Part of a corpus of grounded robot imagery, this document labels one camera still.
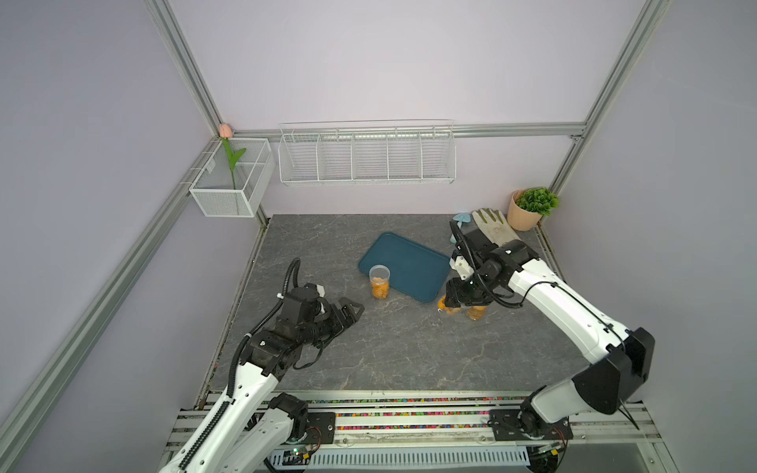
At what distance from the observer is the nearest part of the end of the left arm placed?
568 millimetres

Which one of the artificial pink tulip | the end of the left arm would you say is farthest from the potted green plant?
the artificial pink tulip

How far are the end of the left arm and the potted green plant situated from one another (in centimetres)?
76

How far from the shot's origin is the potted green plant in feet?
3.52

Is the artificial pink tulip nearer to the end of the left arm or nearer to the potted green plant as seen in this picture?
the end of the left arm
